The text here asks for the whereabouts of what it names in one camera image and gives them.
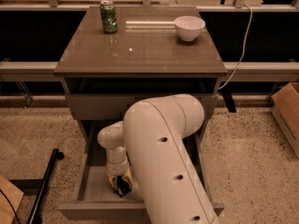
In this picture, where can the open grey middle drawer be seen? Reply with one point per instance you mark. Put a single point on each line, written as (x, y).
(94, 197)

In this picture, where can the white ceramic bowl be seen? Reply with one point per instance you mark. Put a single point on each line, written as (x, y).
(189, 27)

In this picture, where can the cardboard box right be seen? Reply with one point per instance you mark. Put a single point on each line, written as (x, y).
(286, 113)

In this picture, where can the grey metal rail frame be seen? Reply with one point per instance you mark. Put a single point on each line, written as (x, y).
(236, 70)

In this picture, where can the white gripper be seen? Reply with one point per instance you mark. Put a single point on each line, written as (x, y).
(117, 169)

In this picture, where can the green soda can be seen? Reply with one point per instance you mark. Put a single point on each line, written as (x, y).
(108, 15)

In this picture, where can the closed grey top drawer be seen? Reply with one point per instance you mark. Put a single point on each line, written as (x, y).
(99, 107)

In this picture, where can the cardboard piece bottom left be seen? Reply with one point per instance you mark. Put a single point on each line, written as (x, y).
(10, 201)

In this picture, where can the blue rxbar blueberry wrapper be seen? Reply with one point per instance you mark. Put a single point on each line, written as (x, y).
(123, 186)

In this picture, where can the black metal stand pole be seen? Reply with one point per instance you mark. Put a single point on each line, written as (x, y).
(38, 187)

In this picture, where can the grey drawer cabinet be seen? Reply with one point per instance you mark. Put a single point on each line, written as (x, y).
(144, 58)

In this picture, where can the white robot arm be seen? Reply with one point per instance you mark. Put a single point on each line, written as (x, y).
(149, 139)

